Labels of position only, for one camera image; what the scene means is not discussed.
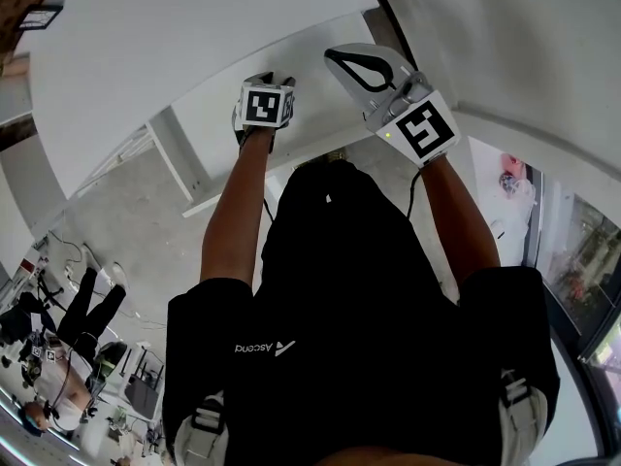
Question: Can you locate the black router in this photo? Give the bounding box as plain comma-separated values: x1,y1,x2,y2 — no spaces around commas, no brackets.
123,355,165,420

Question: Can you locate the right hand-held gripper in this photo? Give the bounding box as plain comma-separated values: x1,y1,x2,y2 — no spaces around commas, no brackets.
323,42,461,169

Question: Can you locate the person's left forearm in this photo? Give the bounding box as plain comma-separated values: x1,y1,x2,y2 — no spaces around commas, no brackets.
199,126,278,291

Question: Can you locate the grey right shoulder strap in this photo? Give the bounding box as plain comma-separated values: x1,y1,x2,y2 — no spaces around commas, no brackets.
499,368,550,466

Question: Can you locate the black framed window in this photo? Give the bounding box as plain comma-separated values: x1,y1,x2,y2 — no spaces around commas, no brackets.
522,171,621,363

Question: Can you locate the black wall frame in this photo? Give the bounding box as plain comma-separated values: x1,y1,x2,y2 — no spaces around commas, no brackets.
13,3,65,33

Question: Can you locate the grey shoulder strap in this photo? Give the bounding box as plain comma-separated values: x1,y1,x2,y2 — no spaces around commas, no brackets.
173,389,230,466
499,368,550,466

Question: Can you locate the grey left shoulder strap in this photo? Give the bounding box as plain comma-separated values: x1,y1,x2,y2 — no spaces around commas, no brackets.
173,389,230,466

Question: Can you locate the person's black shirt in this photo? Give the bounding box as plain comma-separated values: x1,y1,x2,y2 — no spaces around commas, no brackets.
162,160,562,466

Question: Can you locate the person's right forearm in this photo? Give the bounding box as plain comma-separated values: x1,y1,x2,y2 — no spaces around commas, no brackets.
417,155,502,285

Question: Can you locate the white dresser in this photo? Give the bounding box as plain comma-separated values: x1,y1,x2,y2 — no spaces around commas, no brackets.
26,0,384,218

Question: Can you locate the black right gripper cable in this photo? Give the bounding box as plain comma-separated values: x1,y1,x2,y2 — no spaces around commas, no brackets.
404,171,424,220

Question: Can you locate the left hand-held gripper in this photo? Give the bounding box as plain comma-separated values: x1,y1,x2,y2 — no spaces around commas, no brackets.
232,71,297,130

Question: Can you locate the pink object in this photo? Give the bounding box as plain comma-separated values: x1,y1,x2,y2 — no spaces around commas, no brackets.
499,151,526,175

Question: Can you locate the clear glass cup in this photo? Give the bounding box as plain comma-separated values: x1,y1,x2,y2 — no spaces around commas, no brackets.
499,172,536,199

